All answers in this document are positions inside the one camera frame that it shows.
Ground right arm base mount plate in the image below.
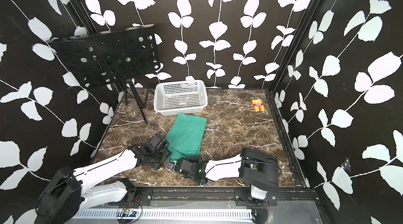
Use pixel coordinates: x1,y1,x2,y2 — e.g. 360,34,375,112
234,186,277,209

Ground black perforated music stand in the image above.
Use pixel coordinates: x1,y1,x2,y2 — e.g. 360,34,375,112
48,24,161,110

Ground white plastic basket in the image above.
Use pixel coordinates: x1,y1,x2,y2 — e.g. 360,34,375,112
153,80,208,116

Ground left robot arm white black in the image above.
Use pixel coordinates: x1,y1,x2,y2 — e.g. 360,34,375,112
35,134,171,224

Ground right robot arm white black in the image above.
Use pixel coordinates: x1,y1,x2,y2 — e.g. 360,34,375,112
172,148,280,200

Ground yellow red small box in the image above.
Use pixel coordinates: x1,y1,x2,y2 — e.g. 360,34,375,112
252,99,265,112

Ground green long pants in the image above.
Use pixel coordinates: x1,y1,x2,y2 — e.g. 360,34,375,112
166,113,207,162

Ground small green circuit board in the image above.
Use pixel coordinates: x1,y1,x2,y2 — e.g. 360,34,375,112
116,208,137,219

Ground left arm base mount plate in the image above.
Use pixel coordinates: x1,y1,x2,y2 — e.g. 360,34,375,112
122,187,153,207

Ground white slotted cable duct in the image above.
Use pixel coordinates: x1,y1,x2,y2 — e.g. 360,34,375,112
73,208,253,221

